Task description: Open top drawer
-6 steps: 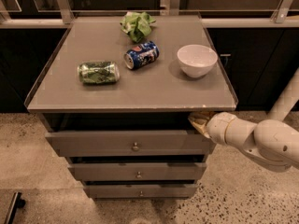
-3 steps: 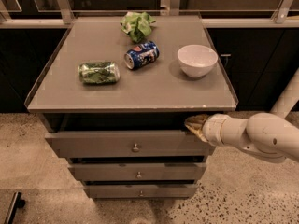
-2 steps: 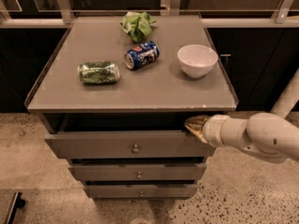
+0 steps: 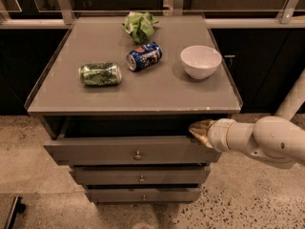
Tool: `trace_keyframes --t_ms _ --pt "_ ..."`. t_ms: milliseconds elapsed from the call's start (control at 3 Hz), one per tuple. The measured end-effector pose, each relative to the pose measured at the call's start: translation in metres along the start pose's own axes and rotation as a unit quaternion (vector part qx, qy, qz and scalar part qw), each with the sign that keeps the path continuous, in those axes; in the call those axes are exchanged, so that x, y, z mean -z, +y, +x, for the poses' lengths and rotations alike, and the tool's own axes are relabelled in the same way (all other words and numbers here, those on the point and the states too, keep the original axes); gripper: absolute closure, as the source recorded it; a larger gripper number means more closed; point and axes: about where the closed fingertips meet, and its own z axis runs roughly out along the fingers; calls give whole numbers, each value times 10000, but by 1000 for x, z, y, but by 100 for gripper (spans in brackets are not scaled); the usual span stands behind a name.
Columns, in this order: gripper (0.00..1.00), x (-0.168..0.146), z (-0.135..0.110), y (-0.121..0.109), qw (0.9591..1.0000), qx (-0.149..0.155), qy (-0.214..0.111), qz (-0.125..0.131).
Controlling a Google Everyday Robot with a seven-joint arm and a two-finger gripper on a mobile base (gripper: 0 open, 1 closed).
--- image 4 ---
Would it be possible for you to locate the grey top drawer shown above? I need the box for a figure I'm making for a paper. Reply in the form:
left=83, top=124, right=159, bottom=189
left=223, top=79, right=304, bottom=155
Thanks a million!
left=44, top=136, right=220, bottom=166

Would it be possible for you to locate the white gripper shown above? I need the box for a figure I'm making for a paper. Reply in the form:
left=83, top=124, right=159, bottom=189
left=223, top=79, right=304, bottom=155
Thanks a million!
left=189, top=118, right=235, bottom=153

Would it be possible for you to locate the black wheeled base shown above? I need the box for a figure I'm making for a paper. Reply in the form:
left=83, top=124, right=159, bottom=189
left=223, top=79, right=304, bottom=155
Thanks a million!
left=4, top=197, right=27, bottom=229

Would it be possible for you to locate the grey drawer cabinet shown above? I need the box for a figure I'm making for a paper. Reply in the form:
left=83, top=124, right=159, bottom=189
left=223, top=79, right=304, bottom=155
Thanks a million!
left=26, top=16, right=242, bottom=192

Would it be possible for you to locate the grey drawer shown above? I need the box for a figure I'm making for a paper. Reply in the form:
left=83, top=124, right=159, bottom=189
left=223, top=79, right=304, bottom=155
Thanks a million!
left=85, top=188, right=201, bottom=203
left=44, top=136, right=220, bottom=166
left=70, top=166, right=211, bottom=185

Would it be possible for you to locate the green soda can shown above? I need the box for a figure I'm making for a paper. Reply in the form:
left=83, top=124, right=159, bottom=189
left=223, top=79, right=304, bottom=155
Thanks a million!
left=78, top=62, right=122, bottom=87

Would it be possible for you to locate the metal railing frame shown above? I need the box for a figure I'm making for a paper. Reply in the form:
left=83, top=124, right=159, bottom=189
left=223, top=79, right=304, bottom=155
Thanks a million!
left=0, top=0, right=305, bottom=29

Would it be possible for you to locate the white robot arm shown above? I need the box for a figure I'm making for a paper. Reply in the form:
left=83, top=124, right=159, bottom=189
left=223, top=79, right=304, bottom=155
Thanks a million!
left=189, top=73, right=305, bottom=169

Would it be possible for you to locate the blue pepsi can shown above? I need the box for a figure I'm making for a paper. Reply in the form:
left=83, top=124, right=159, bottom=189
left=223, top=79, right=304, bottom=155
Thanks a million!
left=126, top=42, right=163, bottom=72

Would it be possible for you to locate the white bowl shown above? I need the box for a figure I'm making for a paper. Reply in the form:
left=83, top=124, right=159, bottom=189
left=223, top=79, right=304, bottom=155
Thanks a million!
left=180, top=45, right=222, bottom=80

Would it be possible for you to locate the crumpled green chip bag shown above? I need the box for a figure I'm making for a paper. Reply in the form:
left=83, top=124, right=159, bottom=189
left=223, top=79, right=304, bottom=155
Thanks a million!
left=122, top=11, right=158, bottom=44

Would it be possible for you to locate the grey middle drawer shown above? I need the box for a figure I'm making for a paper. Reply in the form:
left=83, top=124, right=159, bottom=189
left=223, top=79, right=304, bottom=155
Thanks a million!
left=70, top=166, right=211, bottom=185

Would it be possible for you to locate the grey bottom drawer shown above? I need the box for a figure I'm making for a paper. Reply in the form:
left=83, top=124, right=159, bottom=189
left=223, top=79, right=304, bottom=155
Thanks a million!
left=85, top=188, right=201, bottom=203

